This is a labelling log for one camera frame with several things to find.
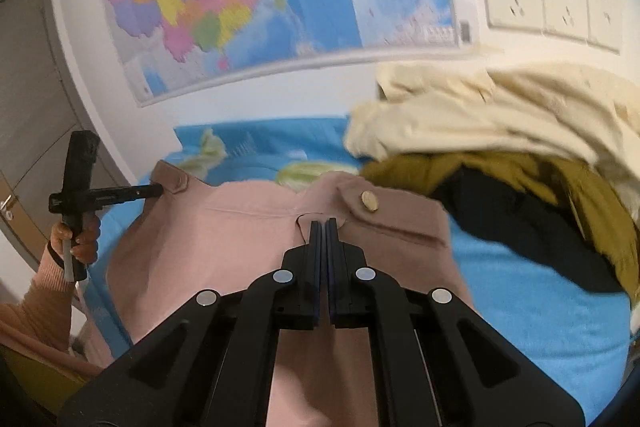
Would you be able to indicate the pink jacket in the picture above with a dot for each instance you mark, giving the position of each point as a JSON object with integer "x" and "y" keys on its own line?
{"x": 225, "y": 247}

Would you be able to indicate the cream garment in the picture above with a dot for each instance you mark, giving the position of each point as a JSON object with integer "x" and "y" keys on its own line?
{"x": 500, "y": 117}

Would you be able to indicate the person's yellow clothing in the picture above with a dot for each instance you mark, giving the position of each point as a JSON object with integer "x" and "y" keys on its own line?
{"x": 35, "y": 377}

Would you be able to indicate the white wall switch plate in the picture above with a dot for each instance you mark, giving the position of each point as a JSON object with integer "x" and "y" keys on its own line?
{"x": 605, "y": 19}

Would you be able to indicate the black wrist band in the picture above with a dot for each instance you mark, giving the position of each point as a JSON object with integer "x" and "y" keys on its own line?
{"x": 55, "y": 256}

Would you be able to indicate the blue floral bed sheet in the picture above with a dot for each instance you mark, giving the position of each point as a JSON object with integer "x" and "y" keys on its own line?
{"x": 525, "y": 332}

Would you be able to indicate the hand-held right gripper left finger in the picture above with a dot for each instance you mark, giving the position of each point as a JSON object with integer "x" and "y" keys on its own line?
{"x": 312, "y": 257}

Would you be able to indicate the person's left hand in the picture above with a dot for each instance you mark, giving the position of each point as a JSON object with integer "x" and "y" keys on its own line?
{"x": 90, "y": 239}

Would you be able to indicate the grey door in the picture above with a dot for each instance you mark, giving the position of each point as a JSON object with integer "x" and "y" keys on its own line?
{"x": 30, "y": 72}

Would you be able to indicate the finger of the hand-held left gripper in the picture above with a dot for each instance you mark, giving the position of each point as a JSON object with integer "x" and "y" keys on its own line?
{"x": 130, "y": 193}

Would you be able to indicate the olive garment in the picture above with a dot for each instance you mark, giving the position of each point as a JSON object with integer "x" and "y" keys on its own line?
{"x": 590, "y": 197}

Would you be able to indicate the black garment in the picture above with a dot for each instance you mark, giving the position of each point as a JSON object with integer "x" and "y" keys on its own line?
{"x": 510, "y": 217}

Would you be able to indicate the person's left forearm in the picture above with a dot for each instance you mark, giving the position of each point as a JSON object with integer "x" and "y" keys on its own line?
{"x": 35, "y": 312}

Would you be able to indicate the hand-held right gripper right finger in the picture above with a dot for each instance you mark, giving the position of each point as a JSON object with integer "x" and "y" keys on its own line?
{"x": 334, "y": 267}

